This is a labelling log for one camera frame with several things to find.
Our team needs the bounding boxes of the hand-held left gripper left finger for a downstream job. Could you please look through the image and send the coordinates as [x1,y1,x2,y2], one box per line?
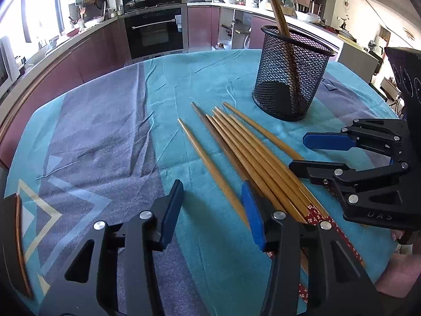
[39,179,185,316]

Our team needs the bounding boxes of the person's right hand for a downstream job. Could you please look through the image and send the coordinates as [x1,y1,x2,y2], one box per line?
[391,230,413,254]

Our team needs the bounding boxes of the built-in black oven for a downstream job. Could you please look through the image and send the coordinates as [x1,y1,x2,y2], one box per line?
[123,7,187,62]

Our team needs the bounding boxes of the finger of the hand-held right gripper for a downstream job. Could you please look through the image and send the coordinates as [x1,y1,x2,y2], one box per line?
[289,160,412,229]
[303,118,409,159]

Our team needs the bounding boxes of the white microwave oven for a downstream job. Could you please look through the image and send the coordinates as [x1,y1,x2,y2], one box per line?
[0,36,21,97]

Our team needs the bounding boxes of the red-handled wooden chopstick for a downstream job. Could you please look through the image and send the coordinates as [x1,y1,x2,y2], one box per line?
[260,0,301,106]

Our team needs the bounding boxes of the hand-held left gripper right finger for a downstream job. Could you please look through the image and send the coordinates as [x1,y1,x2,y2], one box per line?
[241,180,384,316]

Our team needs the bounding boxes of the kitchen window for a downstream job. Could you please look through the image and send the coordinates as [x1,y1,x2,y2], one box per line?
[0,0,77,56]

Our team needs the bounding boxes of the teal and grey tablecloth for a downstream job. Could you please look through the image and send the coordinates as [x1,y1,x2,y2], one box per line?
[5,49,403,316]

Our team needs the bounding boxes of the black mesh utensil holder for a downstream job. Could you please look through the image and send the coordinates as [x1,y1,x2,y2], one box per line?
[252,25,337,122]

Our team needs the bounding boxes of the white cabinet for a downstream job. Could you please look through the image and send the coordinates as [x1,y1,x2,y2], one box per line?
[339,41,379,83]

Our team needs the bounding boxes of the dark wooden chair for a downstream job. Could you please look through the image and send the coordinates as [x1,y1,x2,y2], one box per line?
[0,192,35,300]

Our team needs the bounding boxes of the pink kitchen cabinets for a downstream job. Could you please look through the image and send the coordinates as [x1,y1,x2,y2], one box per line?
[0,5,273,172]

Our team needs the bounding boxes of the bunch of wooden chopsticks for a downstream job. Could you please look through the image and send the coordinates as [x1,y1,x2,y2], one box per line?
[178,102,365,305]

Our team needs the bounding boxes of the person's right forearm pink sleeve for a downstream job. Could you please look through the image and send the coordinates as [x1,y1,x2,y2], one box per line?
[375,252,421,298]

